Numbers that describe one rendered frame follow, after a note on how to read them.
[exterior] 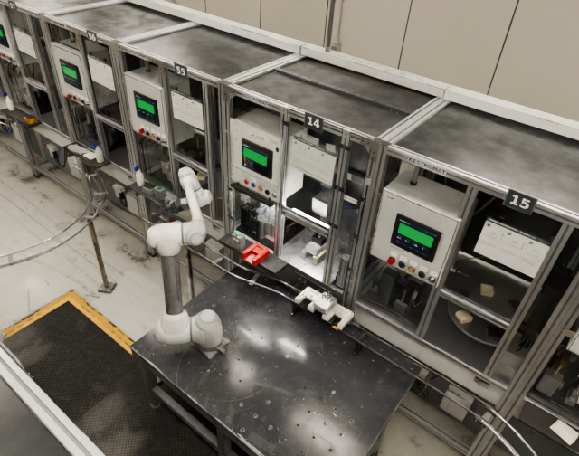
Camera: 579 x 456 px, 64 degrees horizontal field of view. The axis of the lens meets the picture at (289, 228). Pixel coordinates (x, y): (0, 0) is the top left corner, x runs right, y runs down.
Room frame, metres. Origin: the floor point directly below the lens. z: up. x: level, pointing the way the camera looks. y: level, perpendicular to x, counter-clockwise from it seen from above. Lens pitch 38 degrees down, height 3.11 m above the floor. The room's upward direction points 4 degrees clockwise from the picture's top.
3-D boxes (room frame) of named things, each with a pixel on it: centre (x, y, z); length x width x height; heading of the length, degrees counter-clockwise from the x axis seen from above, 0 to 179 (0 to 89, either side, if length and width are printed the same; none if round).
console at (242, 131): (2.67, 0.19, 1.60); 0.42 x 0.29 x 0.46; 55
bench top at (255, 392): (1.77, 0.03, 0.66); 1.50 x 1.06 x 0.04; 55
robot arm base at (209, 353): (1.83, 0.43, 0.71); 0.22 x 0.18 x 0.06; 55
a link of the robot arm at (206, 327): (1.84, 0.46, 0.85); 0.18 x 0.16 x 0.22; 101
